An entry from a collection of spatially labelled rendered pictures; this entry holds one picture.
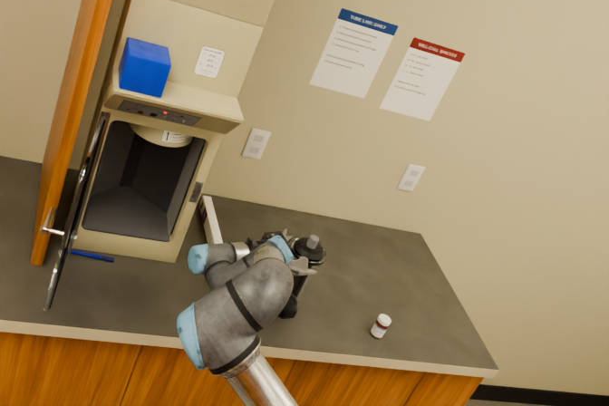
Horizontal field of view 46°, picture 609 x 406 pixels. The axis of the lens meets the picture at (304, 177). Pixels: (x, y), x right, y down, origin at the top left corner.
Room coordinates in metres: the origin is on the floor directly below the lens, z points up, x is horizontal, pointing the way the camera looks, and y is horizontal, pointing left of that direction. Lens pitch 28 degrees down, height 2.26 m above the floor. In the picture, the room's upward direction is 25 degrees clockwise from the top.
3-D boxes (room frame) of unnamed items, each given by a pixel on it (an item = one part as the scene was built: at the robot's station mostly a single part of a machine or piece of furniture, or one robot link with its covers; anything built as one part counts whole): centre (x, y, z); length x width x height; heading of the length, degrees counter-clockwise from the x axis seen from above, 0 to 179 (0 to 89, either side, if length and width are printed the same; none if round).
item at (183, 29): (1.72, 0.44, 1.33); 0.32 x 0.25 x 0.77; 116
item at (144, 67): (1.51, 0.45, 1.56); 0.10 x 0.10 x 0.09; 26
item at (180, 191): (1.72, 0.44, 1.19); 0.26 x 0.24 x 0.35; 116
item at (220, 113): (1.56, 0.36, 1.46); 0.32 x 0.12 x 0.10; 116
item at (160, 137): (1.71, 0.41, 1.34); 0.18 x 0.18 x 0.05
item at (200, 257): (1.50, 0.13, 1.15); 0.11 x 0.09 x 0.08; 131
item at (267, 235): (1.60, 0.01, 1.16); 0.12 x 0.08 x 0.09; 131
